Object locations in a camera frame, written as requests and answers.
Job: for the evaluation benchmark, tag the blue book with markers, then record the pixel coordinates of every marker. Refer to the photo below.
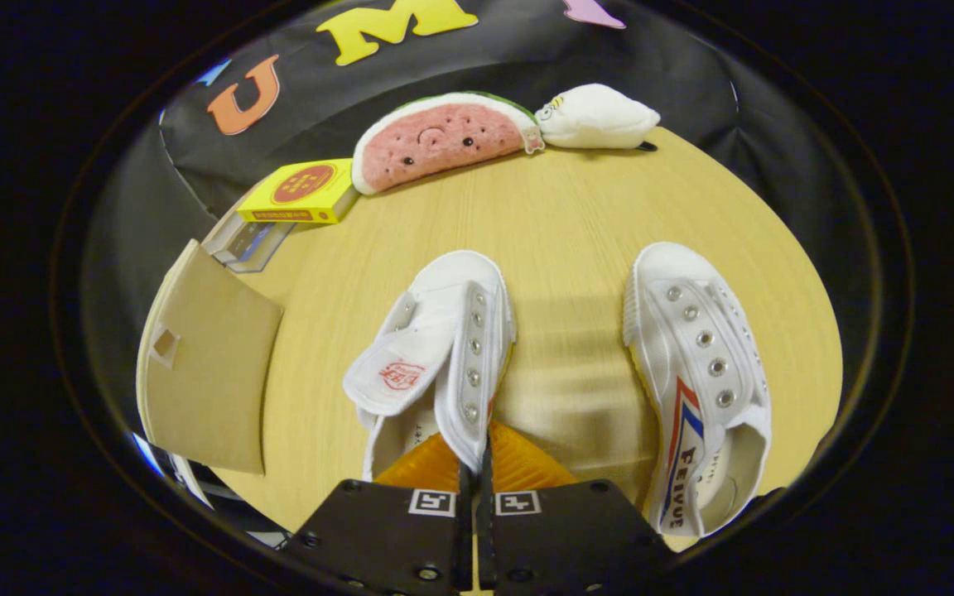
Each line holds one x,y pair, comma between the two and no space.
252,242

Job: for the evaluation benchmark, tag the white canvas shoe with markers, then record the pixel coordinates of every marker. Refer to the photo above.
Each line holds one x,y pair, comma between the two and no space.
692,348
444,331

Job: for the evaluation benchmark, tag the yellow book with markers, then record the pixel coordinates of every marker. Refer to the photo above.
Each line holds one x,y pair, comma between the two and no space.
303,190

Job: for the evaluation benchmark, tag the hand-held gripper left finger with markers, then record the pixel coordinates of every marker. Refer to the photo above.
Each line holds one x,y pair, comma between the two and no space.
386,538

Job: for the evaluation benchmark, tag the beige fabric storage box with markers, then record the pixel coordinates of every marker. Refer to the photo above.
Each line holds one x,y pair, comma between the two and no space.
212,372

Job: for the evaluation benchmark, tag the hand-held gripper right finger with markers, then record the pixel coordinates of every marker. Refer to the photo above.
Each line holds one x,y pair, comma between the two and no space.
568,538

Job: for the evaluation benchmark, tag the watermelon slice plush toy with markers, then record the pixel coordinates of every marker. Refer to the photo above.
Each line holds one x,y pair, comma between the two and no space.
436,141

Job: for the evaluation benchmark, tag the white plush toy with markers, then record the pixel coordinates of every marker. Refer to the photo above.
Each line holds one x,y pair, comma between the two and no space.
597,117

